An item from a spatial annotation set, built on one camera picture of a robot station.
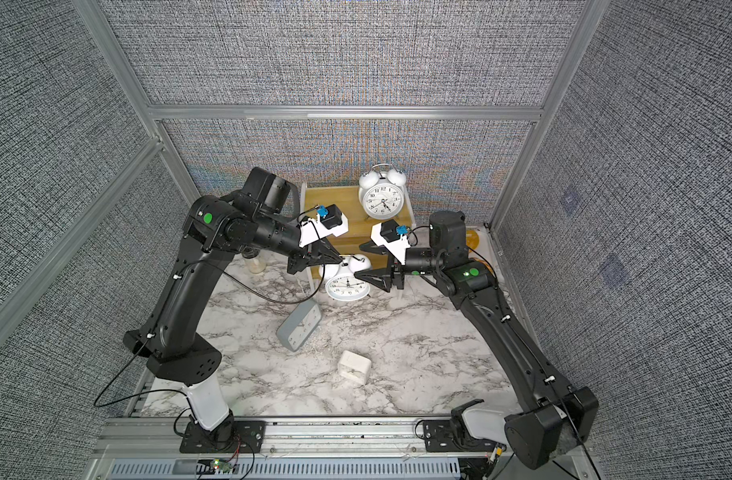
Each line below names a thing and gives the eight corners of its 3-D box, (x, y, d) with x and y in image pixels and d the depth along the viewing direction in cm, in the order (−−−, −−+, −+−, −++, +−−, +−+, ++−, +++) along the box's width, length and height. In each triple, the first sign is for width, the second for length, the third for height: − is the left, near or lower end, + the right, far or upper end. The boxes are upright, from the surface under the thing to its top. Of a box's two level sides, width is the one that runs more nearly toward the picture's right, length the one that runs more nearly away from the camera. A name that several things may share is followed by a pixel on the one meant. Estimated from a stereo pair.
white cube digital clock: (339, 374, 85) (337, 364, 79) (345, 360, 88) (343, 348, 81) (365, 385, 84) (364, 375, 77) (370, 370, 86) (371, 359, 79)
